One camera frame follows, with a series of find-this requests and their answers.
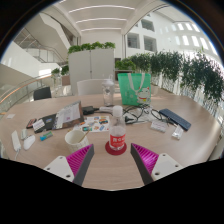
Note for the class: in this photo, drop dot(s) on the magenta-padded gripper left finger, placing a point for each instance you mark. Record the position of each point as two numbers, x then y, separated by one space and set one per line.
80 160

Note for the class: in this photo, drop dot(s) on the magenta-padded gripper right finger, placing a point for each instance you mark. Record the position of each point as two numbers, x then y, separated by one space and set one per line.
146 159

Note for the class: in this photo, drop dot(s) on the clear red-labelled water bottle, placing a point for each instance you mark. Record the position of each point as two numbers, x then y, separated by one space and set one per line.
117 140

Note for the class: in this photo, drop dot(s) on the white gold-grid mug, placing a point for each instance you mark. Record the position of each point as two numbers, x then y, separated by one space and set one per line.
75 145

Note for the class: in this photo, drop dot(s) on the wooden stirring stick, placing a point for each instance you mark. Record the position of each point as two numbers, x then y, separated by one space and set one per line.
85 136

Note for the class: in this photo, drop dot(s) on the white plastic packet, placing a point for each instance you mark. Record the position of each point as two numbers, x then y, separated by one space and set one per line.
177 132
159 126

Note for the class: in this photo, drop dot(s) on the blue green marker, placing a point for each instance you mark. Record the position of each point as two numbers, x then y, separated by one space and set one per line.
46 135

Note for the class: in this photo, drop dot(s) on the black flat case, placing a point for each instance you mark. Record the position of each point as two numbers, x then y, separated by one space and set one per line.
50 121

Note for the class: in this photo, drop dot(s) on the dark blue flat case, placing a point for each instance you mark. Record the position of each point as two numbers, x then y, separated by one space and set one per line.
175 119

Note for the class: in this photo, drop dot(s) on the white card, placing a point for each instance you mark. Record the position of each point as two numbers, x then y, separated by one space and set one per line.
38 125

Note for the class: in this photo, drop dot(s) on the white computer mouse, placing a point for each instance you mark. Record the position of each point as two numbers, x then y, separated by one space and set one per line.
28 142

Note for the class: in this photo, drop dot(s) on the small red black box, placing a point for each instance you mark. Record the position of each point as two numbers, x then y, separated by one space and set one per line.
31 123

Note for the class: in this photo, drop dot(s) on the green tote bag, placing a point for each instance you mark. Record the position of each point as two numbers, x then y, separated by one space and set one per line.
133 90

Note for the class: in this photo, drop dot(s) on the clear lidded drink bottle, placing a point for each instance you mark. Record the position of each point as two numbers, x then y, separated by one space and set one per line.
108 93

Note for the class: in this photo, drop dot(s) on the white chair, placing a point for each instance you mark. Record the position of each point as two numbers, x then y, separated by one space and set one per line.
90 87

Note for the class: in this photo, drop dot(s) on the black chair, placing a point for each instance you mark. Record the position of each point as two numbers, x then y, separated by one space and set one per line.
42 93

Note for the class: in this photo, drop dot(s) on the white paper sheet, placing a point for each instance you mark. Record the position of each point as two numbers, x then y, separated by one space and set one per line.
10 116

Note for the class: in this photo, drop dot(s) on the potted green plants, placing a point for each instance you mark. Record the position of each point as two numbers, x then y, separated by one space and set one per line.
63 69

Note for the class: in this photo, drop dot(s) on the white cabinet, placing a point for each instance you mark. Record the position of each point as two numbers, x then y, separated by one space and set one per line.
90 68

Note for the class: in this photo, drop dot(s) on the green hedge plant row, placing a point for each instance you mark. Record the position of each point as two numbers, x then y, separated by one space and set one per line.
196 73

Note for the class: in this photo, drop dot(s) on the green plants atop cabinet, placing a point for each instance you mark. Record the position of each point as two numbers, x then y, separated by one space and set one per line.
90 46

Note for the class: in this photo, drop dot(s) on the ceiling light strips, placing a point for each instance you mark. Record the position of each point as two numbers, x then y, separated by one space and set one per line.
100 19

